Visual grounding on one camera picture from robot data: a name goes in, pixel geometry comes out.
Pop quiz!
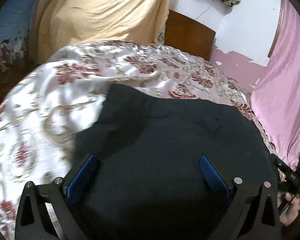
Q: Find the black padded jacket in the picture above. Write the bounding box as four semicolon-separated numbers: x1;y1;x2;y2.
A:
71;84;277;239

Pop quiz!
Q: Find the pink satin curtain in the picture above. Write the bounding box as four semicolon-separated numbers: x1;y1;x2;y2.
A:
251;0;300;168

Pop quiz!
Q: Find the brown wooden headboard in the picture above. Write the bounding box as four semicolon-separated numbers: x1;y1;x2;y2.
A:
164;10;216;61

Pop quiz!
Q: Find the beige draped cloth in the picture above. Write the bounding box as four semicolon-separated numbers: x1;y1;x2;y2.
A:
36;0;170;63

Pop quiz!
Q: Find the floral satin bed cover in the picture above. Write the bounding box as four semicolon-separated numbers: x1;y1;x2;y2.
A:
0;41;275;239

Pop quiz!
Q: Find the person's right hand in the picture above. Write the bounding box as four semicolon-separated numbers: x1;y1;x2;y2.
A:
277;192;300;226

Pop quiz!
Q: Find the blue fabric wardrobe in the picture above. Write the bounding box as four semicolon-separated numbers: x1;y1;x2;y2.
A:
0;0;38;84

